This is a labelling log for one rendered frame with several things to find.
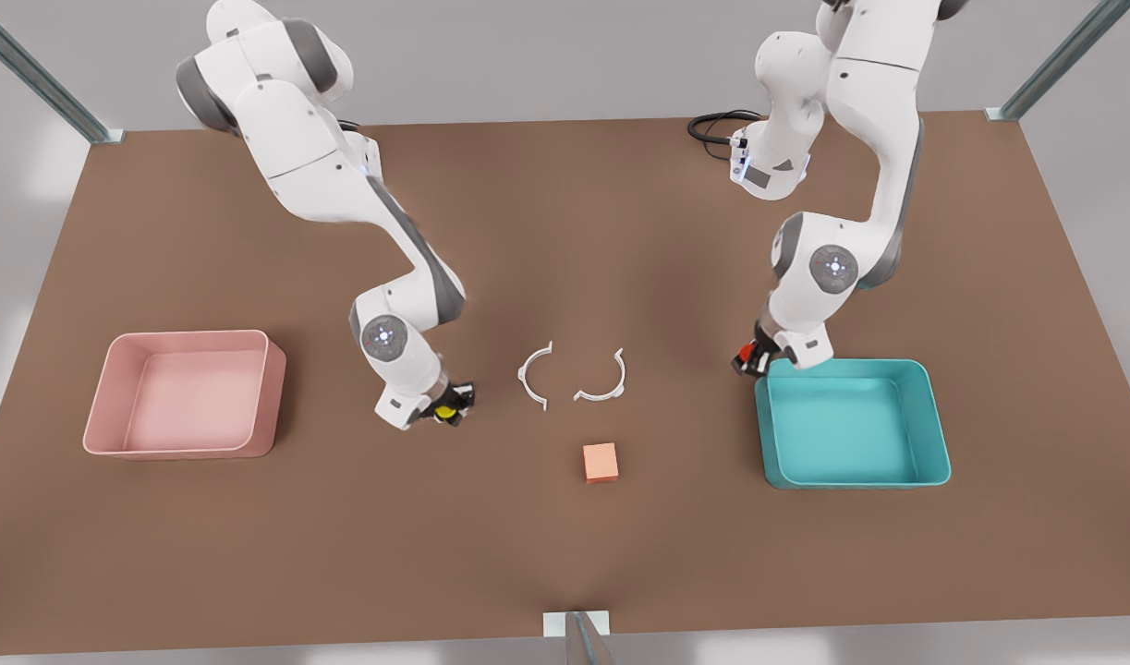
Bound black cable loop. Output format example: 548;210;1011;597
687;110;762;163

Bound pink storage box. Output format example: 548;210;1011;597
83;330;287;461

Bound blue storage box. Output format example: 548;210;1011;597
755;358;953;490

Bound white curved bracket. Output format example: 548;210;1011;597
573;348;628;405
517;341;555;412

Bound orange cube block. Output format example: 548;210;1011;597
583;442;620;485

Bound silver frame post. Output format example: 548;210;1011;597
984;0;1130;123
0;7;127;146
542;610;615;665

